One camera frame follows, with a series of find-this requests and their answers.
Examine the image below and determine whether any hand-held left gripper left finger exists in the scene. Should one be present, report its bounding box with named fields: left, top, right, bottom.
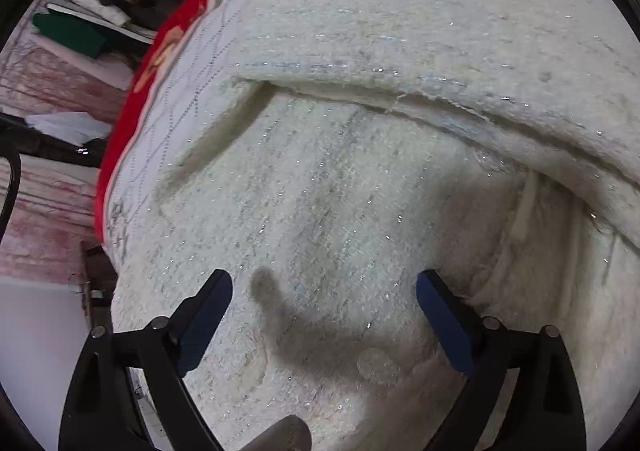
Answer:
left=58, top=269, right=234, bottom=451

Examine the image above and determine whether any white cloth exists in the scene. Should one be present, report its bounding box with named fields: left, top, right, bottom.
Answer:
left=25, top=111, right=112, bottom=142

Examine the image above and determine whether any white knit sweater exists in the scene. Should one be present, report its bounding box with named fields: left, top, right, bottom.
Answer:
left=107, top=0, right=640, bottom=451

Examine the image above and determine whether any pink floral curtain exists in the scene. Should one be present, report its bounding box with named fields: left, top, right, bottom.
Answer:
left=0, top=26, right=132, bottom=282

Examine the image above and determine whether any hanging green garment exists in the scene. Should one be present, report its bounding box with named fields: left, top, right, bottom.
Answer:
left=32, top=11, right=109, bottom=62

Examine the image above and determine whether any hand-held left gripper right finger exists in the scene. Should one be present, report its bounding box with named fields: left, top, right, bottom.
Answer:
left=416, top=269, right=587, bottom=451

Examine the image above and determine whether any red floral blanket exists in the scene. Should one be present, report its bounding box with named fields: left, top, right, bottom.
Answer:
left=95, top=0, right=281, bottom=252

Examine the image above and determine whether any white diamond-patterned mat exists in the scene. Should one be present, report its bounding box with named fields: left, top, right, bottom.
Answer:
left=106, top=0, right=263, bottom=264

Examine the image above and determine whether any black curved tube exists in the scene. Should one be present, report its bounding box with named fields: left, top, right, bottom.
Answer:
left=0, top=150, right=22, bottom=243

